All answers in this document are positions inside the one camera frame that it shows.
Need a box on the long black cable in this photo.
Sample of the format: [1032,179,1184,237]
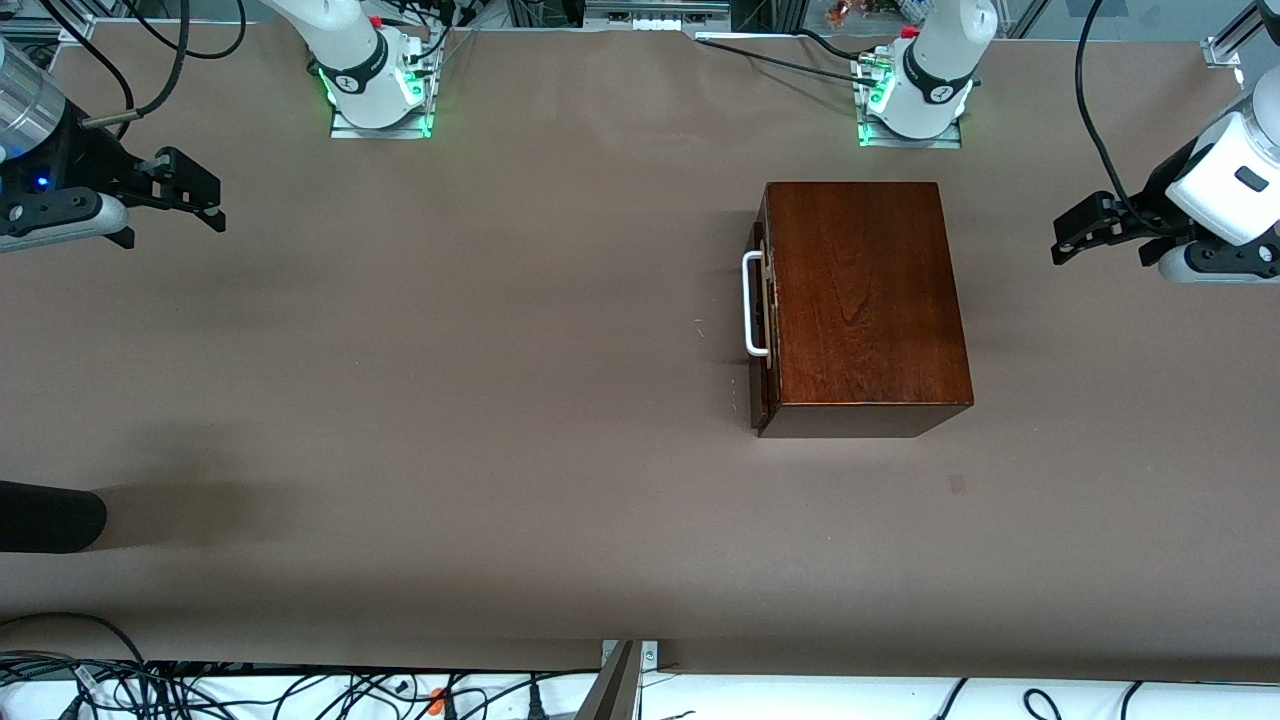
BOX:
[697,38,873,86]

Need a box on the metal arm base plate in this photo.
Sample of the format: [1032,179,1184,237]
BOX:
[857,110,964,150]
[330,95,435,140]

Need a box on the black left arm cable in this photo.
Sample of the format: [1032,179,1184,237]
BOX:
[1075,0,1191,239]

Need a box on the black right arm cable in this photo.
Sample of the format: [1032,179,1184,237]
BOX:
[82,0,191,129]

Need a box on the brown paper table cover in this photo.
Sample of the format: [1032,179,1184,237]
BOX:
[0,20,1280,686]

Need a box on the dark brown wooden cabinet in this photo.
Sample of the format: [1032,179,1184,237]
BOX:
[752,180,975,439]

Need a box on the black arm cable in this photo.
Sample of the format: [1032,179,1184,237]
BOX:
[82,0,191,129]
[1075,0,1191,239]

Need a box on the wooden drawer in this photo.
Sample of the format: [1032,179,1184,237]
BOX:
[749,222,777,431]

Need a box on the grey connector strip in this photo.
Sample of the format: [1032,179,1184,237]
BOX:
[583,0,732,31]

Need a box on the grey metal strut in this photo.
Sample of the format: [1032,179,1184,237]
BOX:
[574,640,643,720]

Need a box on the aluminium frame profile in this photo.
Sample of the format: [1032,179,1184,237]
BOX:
[1203,0,1280,69]
[0,0,96,46]

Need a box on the black padded object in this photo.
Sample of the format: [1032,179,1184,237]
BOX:
[0,480,108,554]

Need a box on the white metal drawer handle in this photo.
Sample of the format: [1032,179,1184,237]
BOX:
[742,250,771,358]

